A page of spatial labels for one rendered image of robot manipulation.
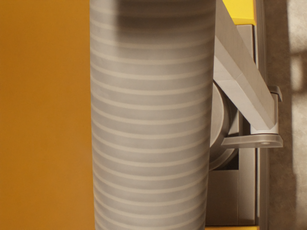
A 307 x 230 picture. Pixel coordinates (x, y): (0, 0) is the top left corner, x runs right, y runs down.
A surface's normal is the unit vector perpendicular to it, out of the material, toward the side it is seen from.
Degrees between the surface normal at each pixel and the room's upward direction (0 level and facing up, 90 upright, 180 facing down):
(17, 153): 74
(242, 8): 22
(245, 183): 0
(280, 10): 0
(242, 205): 0
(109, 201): 36
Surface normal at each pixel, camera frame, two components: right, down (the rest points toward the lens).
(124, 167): -0.43, 0.32
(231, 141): -0.71, -0.11
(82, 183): 0.85, -0.07
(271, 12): -0.26, -0.14
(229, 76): 0.00, 0.99
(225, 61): 0.68, 0.68
